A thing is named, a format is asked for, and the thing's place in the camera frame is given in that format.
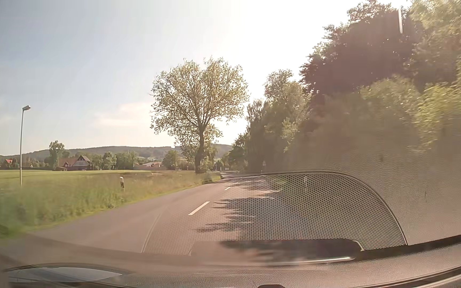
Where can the road sign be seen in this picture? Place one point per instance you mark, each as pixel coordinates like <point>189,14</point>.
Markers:
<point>263,165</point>

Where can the large lone tree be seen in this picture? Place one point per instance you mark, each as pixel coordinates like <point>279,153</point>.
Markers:
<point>200,108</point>

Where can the road markings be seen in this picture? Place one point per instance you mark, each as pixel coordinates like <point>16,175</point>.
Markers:
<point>199,208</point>

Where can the low pale building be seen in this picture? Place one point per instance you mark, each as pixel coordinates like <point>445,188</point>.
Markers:
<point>151,164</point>

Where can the grey asphalt road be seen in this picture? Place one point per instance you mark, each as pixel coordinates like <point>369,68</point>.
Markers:
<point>166,224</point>

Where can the distant row of trees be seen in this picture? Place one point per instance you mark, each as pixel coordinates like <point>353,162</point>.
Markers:
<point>114,160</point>

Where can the car's own bonnet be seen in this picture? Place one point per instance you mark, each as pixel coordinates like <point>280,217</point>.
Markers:
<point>254,276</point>

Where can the row of dense trees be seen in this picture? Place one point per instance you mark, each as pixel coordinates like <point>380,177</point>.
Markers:
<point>374,104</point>

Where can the dark brown farmhouse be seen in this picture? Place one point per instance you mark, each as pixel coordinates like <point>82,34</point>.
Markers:
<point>76,163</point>

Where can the green grass field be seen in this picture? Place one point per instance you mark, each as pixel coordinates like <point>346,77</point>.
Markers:
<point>66,192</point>

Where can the grey lamp post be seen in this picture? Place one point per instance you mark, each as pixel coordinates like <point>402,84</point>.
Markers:
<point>21,152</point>

